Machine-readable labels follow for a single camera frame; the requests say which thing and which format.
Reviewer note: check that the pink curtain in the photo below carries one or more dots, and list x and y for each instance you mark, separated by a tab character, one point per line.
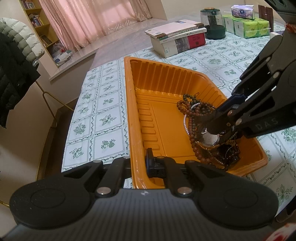
79	23

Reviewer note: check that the pink cover book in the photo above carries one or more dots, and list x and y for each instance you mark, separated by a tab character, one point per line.
176	30

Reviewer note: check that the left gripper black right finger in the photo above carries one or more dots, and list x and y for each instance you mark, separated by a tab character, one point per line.
227	200

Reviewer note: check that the long white box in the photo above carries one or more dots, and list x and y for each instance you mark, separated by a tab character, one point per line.
275	35

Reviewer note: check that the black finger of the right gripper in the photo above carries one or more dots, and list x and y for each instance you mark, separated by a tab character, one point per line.
272	59
252	115

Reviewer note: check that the plastic bag on sill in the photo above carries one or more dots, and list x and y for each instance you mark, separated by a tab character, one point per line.
60	54

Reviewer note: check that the purple tissue pack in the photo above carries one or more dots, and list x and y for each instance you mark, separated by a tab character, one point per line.
243	11

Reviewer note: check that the wooden bookshelf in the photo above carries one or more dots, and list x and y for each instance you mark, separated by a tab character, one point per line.
41	25

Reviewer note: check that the thick white red book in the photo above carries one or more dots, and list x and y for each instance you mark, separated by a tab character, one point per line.
180	45

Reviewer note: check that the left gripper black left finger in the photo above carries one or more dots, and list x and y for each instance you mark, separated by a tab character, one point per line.
64	198

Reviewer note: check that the silver face wrist watch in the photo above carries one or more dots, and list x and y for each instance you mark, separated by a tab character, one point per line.
209	140

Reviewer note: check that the black puffer jacket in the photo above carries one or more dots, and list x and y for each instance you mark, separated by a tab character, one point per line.
17	76

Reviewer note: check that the orange plastic tray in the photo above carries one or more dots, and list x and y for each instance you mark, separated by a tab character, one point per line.
153	90

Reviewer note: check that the green glass humidifier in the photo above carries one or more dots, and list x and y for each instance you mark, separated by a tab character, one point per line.
214	23

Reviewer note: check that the green floral tablecloth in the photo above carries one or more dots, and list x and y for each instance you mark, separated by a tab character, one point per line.
99	126

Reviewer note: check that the green tissue pack bundle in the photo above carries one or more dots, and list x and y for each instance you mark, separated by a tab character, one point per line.
245	28

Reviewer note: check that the black wrist watch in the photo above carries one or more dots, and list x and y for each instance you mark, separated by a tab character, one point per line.
229	153

